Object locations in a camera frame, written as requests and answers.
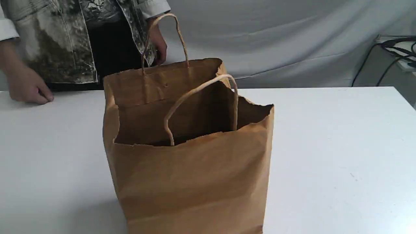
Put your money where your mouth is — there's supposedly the brown paper bag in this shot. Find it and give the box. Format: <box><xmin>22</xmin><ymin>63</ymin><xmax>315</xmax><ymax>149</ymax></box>
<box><xmin>102</xmin><ymin>13</ymin><xmax>274</xmax><ymax>234</ymax></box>

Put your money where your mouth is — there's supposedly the black cable bundle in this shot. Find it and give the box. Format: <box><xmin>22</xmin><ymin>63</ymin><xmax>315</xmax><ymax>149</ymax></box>
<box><xmin>351</xmin><ymin>37</ymin><xmax>416</xmax><ymax>87</ymax></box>

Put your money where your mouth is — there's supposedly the patterned grey jacket torso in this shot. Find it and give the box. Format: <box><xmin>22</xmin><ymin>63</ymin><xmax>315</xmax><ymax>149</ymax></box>
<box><xmin>1</xmin><ymin>0</ymin><xmax>171</xmax><ymax>85</ymax></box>

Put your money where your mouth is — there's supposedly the person's right forearm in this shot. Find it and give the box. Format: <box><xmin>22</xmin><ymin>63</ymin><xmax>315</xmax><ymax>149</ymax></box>
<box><xmin>0</xmin><ymin>39</ymin><xmax>25</xmax><ymax>77</ymax></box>

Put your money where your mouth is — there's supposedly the person's left hand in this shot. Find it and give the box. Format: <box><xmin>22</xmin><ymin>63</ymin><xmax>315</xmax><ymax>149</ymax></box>
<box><xmin>148</xmin><ymin>24</ymin><xmax>167</xmax><ymax>65</ymax></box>

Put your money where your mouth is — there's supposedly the grey backdrop cloth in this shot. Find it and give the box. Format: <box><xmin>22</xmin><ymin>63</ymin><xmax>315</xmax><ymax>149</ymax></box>
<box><xmin>0</xmin><ymin>0</ymin><xmax>416</xmax><ymax>91</ymax></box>

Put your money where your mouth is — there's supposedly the person's right hand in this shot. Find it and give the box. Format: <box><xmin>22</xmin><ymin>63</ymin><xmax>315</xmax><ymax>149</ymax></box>
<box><xmin>6</xmin><ymin>65</ymin><xmax>54</xmax><ymax>105</ymax></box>

